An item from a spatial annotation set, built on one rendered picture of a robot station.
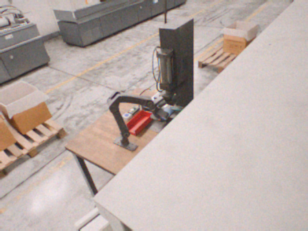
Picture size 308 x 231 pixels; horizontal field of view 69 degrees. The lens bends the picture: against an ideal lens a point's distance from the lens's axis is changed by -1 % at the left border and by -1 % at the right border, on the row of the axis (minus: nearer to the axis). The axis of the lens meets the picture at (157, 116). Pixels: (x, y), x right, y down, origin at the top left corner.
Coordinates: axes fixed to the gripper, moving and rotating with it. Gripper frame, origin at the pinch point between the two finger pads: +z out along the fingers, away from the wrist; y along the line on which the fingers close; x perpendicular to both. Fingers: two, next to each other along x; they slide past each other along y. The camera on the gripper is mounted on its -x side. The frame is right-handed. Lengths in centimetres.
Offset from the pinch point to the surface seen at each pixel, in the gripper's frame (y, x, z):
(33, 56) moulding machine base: 63, 430, 150
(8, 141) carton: -93, 208, 57
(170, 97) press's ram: 14.7, -4.5, -10.9
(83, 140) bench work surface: -44, 46, -8
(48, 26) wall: 206, 618, 246
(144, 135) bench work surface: -18.1, 6.1, 2.5
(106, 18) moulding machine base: 279, 419, 248
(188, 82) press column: 36.3, -6.8, 0.9
